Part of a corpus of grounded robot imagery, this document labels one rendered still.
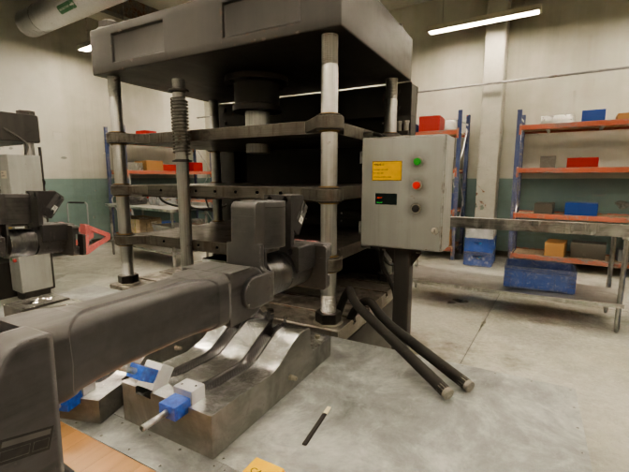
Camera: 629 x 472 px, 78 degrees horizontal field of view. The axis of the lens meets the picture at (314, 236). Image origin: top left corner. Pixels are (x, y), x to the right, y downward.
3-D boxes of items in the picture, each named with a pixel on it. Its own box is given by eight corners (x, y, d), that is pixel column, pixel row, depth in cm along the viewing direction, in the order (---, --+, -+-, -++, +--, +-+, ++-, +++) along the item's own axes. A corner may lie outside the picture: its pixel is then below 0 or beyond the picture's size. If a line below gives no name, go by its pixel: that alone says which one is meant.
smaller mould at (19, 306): (22, 326, 140) (21, 310, 139) (4, 319, 146) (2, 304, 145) (71, 312, 155) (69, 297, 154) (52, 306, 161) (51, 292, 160)
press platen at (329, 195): (343, 243, 134) (343, 186, 131) (108, 222, 196) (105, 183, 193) (408, 219, 206) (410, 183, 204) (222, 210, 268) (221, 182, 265)
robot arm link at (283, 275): (262, 240, 55) (230, 246, 49) (297, 243, 53) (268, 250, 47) (262, 287, 56) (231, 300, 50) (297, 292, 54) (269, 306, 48)
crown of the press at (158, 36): (340, 140, 129) (342, -65, 120) (98, 153, 191) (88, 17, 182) (411, 154, 207) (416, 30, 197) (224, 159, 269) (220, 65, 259)
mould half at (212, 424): (212, 460, 74) (210, 393, 72) (124, 419, 86) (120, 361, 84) (330, 355, 117) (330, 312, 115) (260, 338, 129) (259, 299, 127)
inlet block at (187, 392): (152, 447, 68) (150, 419, 67) (133, 438, 70) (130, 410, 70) (206, 408, 79) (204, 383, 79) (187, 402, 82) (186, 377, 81)
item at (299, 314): (338, 346, 140) (338, 328, 139) (110, 295, 202) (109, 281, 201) (403, 288, 213) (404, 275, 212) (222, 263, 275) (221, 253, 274)
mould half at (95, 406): (100, 423, 84) (96, 376, 83) (2, 409, 90) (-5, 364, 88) (208, 333, 133) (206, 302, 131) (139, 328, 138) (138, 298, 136)
